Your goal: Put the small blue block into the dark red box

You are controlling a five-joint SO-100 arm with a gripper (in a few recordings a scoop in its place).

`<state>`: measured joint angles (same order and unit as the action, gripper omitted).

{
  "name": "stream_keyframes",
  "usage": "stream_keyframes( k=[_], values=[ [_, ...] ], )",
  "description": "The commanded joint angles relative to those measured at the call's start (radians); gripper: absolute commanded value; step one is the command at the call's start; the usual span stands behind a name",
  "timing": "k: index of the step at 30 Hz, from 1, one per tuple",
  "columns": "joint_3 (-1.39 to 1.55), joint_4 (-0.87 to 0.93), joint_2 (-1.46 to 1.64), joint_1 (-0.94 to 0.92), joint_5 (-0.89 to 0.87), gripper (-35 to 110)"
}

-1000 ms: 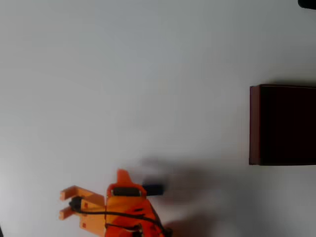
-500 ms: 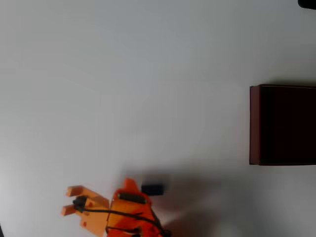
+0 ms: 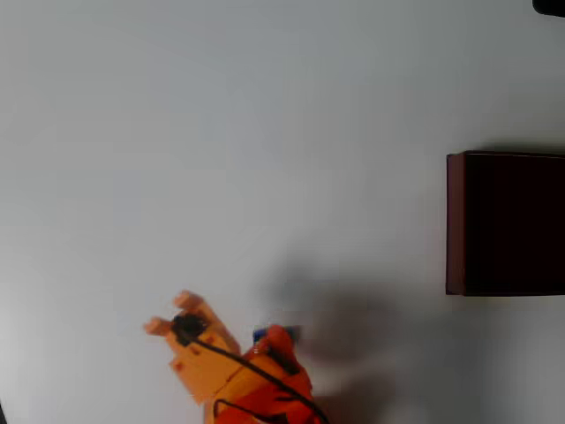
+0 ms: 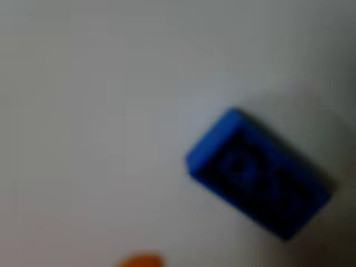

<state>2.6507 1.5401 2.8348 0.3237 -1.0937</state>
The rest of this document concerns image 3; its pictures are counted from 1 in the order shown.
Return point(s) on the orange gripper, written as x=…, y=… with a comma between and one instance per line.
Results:
x=274, y=342

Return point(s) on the small blue object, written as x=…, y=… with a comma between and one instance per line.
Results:
x=258, y=335

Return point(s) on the dark red box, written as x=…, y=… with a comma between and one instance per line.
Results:
x=507, y=225

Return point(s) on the black object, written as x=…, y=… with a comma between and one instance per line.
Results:
x=549, y=6

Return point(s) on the light orange wrist camera mount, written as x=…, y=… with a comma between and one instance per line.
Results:
x=203, y=362

